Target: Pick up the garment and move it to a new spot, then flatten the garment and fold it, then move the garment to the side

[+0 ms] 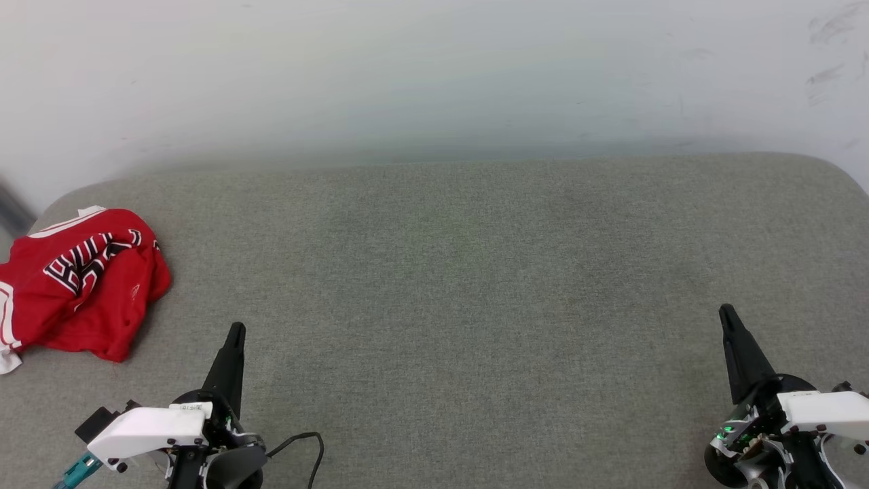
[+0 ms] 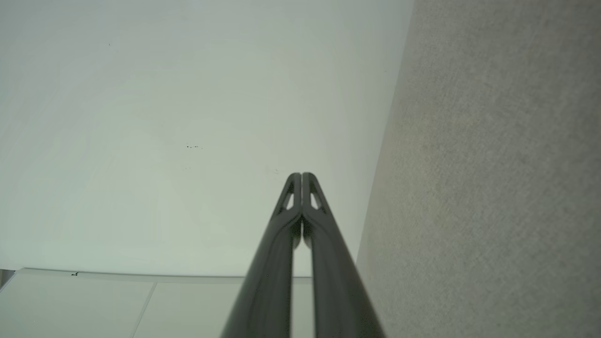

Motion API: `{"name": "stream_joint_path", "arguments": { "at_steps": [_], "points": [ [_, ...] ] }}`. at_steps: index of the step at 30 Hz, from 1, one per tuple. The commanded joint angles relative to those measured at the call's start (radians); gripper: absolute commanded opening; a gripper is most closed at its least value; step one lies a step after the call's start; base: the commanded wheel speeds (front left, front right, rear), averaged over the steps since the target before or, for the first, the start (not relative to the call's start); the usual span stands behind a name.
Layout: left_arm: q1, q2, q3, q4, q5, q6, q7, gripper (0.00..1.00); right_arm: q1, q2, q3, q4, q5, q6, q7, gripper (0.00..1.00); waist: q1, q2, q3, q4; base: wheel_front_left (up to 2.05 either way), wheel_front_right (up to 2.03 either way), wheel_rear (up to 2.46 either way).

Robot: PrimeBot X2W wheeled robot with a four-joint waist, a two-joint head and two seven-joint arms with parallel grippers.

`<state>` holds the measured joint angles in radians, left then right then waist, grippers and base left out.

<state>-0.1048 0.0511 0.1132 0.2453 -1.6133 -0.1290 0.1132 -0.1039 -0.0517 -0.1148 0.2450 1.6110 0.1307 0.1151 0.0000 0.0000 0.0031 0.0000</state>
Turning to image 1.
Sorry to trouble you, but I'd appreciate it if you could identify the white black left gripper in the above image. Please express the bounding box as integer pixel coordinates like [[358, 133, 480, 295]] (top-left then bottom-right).
[[87, 323, 267, 489]]

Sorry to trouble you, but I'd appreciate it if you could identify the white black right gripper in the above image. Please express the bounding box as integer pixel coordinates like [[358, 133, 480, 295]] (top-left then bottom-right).
[[705, 304, 869, 489]]

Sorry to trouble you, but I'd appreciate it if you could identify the red jersey with white sleeves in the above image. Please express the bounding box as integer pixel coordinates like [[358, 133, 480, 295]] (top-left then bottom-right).
[[0, 206, 172, 376]]

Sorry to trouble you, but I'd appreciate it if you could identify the grey fabric sofa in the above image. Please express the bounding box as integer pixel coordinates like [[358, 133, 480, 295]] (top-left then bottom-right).
[[0, 153, 869, 489]]

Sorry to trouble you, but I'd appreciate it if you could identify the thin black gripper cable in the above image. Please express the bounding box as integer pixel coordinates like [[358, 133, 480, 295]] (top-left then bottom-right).
[[265, 432, 325, 489]]

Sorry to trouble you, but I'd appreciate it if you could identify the black cable with teal connector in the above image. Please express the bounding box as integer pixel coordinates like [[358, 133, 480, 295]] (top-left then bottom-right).
[[53, 452, 104, 489]]

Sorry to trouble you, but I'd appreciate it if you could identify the dark grey wall skirting strip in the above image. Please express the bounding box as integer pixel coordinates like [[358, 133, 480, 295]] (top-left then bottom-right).
[[0, 175, 36, 237]]

